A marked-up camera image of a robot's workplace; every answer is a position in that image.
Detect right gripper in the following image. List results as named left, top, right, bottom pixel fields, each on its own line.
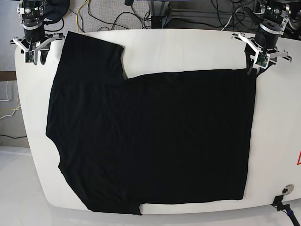
left=9, top=29, right=65, bottom=65

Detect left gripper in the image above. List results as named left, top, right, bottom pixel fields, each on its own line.
left=232, top=24, right=292, bottom=78

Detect black T-shirt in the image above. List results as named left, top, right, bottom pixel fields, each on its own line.
left=46, top=32, right=257, bottom=215

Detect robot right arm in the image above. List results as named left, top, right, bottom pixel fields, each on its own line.
left=9, top=0, right=70, bottom=65

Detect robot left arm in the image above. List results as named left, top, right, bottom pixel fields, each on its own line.
left=232, top=0, right=292, bottom=75

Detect round black stand base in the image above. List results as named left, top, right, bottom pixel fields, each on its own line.
left=43, top=0, right=70, bottom=20

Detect red warning triangle sticker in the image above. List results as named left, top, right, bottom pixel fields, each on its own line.
left=297, top=151, right=301, bottom=165

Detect silver table grommet right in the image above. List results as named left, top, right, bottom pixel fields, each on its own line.
left=282, top=184, right=294, bottom=195

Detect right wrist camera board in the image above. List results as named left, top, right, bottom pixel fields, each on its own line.
left=24, top=52, right=34, bottom=63

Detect white floor cable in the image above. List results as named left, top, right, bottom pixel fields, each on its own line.
left=220, top=14, right=238, bottom=32

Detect white cable at left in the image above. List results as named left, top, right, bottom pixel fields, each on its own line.
left=0, top=81, right=19, bottom=119

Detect yellow floor cable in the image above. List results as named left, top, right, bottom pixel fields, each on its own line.
left=75, top=0, right=90, bottom=33

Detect black clamp with cable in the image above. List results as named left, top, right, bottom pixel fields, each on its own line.
left=271, top=195, right=300, bottom=226

